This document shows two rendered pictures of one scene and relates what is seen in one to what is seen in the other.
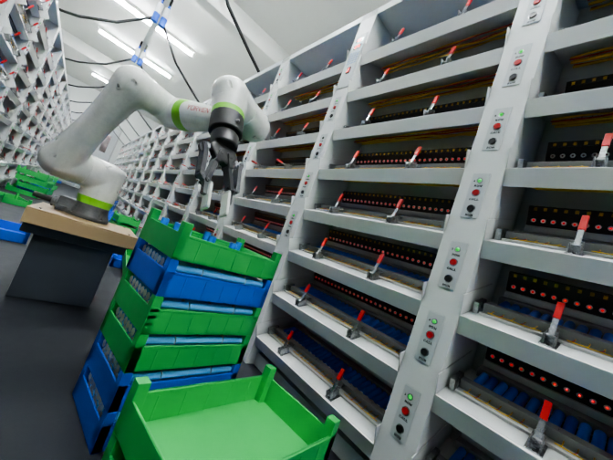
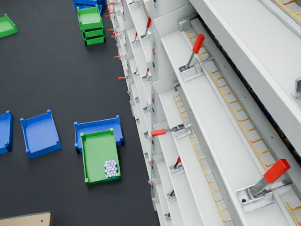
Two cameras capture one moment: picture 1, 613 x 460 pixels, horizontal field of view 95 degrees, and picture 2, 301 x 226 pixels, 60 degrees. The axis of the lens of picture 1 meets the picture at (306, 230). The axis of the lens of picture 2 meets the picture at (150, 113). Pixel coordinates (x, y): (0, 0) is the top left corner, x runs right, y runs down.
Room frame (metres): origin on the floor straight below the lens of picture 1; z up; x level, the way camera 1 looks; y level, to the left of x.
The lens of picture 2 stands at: (1.23, 0.25, 1.40)
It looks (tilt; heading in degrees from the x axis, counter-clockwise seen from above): 48 degrees down; 28
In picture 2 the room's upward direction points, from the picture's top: straight up
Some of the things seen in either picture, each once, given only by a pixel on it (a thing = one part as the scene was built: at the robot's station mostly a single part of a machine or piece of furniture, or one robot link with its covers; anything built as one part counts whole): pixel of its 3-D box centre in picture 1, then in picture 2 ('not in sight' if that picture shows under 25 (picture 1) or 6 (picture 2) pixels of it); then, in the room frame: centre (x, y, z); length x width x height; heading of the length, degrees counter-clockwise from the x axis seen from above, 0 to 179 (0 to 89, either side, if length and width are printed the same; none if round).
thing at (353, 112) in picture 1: (324, 184); not in sight; (1.30, 0.00, 0.84); 0.20 x 0.09 x 1.69; 130
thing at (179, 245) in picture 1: (215, 245); not in sight; (0.76, 0.21, 0.44); 0.30 x 0.20 x 0.08; 139
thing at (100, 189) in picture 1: (99, 183); not in sight; (1.20, 0.89, 0.48); 0.16 x 0.13 x 0.19; 153
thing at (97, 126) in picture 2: (134, 262); (98, 133); (2.01, 1.05, 0.04); 0.30 x 0.20 x 0.08; 130
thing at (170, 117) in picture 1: (176, 113); not in sight; (1.10, 0.65, 0.85); 0.18 x 0.13 x 0.12; 63
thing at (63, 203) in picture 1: (74, 206); not in sight; (1.18, 0.93, 0.36); 0.26 x 0.15 x 0.06; 117
